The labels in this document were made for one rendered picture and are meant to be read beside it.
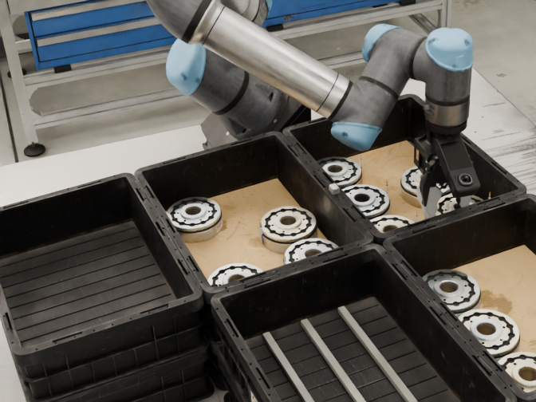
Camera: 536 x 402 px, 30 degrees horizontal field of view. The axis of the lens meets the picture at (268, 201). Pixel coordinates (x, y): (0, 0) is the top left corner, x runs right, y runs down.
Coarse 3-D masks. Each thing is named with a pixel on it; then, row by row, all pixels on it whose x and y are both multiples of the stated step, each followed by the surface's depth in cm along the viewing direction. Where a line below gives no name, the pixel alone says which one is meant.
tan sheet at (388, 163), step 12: (396, 144) 203; (408, 144) 203; (360, 156) 201; (372, 156) 200; (384, 156) 200; (396, 156) 200; (408, 156) 199; (372, 168) 197; (384, 168) 196; (396, 168) 196; (408, 168) 196; (372, 180) 193; (384, 180) 193; (396, 180) 193; (396, 192) 190; (396, 204) 186; (408, 204) 186; (408, 216) 183; (420, 216) 183
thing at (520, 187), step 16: (400, 96) 200; (416, 96) 199; (288, 128) 192; (304, 128) 193; (512, 176) 174; (512, 192) 170; (352, 208) 169; (464, 208) 167; (368, 224) 165; (416, 224) 165
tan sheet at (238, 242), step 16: (240, 192) 193; (256, 192) 192; (272, 192) 192; (288, 192) 192; (224, 208) 189; (240, 208) 188; (256, 208) 188; (272, 208) 188; (224, 224) 184; (240, 224) 184; (256, 224) 184; (208, 240) 181; (224, 240) 180; (240, 240) 180; (256, 240) 180; (208, 256) 177; (224, 256) 177; (240, 256) 176; (256, 256) 176; (272, 256) 176; (208, 272) 173
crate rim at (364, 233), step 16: (224, 144) 188; (240, 144) 188; (288, 144) 187; (176, 160) 185; (304, 160) 182; (320, 176) 178; (144, 192) 177; (160, 208) 173; (352, 224) 166; (176, 240) 165; (368, 240) 162; (192, 256) 161; (320, 256) 159; (192, 272) 158; (272, 272) 156; (208, 288) 154; (224, 288) 154
